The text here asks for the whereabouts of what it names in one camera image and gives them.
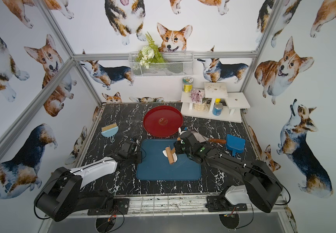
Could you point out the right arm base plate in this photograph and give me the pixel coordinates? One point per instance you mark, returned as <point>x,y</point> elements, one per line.
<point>220,204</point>

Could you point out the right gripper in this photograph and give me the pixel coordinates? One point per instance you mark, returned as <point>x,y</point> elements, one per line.
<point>180,146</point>

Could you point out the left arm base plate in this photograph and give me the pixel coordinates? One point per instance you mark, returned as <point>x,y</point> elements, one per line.
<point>112,206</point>

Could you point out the metal dough scraper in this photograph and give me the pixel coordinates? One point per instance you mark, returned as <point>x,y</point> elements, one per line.
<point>202,138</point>

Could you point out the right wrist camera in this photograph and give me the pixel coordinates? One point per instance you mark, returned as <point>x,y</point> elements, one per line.
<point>181,130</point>

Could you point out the teal plastic tray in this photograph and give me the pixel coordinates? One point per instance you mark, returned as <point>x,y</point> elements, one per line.
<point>155,166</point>

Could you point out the wooden double roller pin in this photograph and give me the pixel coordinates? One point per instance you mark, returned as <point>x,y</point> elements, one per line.
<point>170,158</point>

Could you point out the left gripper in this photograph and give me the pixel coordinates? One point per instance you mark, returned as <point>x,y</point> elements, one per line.
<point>133,144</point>

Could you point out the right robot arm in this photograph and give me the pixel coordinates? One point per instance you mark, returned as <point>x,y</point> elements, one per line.
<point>262,186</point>

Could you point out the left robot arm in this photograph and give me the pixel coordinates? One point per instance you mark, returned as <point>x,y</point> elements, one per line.
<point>61,195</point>

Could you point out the red round tray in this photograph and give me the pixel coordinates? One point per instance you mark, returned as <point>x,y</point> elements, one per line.
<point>163,121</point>

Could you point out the light blue hand brush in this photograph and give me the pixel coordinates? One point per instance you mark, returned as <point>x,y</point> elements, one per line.
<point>110,131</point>

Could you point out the pink flower decoration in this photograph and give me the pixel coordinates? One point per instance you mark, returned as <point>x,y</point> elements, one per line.
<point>197,95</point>

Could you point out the white tiered shelf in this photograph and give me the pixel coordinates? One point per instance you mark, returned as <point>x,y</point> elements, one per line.
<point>224,106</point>

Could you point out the artificial green white flowers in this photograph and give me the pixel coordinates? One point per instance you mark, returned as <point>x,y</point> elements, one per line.
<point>149,54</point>

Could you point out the blue can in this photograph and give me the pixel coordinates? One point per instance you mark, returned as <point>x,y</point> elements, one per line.
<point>217,109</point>

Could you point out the white wire wall basket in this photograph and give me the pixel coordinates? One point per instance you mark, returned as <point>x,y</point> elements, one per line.
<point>176,64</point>

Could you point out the yellow sunflower seed can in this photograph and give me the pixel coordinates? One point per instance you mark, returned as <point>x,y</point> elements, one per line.
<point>187,84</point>

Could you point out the white dough piece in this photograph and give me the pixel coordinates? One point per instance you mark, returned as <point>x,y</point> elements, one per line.
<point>173,152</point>

